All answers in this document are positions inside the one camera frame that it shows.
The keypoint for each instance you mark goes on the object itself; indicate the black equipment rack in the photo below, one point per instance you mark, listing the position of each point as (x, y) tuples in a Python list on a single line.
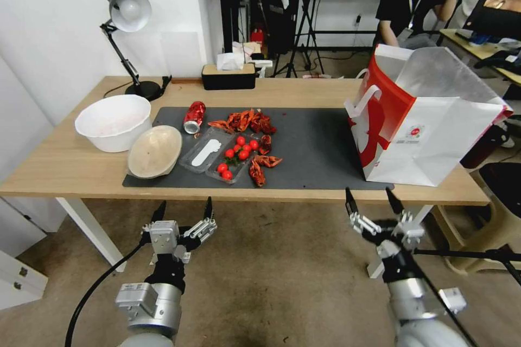
[(248, 1)]

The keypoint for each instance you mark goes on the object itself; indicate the wooden side desk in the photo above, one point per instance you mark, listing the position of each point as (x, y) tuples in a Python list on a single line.
[(480, 50)]

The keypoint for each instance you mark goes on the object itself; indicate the wooden table with white legs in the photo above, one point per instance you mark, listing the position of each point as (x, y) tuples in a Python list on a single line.
[(61, 160)]

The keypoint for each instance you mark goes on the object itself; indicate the white tissue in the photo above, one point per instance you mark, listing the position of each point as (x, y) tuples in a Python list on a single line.
[(228, 61)]

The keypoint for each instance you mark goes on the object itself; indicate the black desk lamp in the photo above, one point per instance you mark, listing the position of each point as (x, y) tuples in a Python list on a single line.
[(128, 7)]

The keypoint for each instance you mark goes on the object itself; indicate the crushed red drink can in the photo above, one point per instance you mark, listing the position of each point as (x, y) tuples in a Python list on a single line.
[(194, 117)]

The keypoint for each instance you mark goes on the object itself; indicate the red white delivery bag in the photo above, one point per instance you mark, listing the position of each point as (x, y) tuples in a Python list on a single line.
[(415, 139)]

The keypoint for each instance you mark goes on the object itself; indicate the person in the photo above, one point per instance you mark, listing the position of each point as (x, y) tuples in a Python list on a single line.
[(411, 1)]

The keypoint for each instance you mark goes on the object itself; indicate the red crayfish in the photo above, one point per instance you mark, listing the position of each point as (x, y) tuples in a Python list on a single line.
[(257, 174), (220, 124), (240, 119), (266, 143), (266, 160), (263, 123)]

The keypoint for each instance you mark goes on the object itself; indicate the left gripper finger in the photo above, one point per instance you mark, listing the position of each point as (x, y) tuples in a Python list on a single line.
[(202, 231), (158, 213)]

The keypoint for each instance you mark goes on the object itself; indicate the white cabinet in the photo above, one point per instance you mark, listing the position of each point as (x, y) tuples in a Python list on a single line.
[(18, 253)]

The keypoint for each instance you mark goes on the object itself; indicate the beige plastic stool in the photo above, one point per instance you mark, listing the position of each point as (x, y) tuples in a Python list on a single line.
[(488, 233)]

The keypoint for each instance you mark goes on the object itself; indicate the white plastic bowl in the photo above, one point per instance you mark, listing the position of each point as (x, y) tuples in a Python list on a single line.
[(112, 123)]

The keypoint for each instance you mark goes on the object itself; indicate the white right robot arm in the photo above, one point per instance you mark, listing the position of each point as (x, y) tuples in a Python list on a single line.
[(419, 314)]

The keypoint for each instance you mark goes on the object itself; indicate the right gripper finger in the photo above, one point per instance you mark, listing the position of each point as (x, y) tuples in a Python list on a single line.
[(360, 221), (409, 231)]

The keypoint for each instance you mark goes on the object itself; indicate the clear disposable takeout box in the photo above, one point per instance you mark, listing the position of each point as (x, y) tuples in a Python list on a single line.
[(203, 160)]

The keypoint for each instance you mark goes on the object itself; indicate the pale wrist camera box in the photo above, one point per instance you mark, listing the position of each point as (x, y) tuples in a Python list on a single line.
[(386, 249), (164, 238)]

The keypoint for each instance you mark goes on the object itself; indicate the dark grey table mat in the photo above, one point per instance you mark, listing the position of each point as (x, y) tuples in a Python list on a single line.
[(317, 152)]

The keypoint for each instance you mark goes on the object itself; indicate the black tripod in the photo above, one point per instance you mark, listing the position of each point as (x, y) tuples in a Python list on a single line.
[(303, 17)]

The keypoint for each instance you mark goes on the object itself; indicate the beige translucent bowl lid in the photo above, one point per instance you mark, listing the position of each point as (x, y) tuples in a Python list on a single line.
[(156, 152)]

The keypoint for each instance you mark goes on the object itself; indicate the black tissue box wooden lid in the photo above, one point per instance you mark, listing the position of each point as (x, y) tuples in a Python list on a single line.
[(228, 78)]

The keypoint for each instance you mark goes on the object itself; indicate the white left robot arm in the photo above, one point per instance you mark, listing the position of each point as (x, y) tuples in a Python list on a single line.
[(156, 314)]

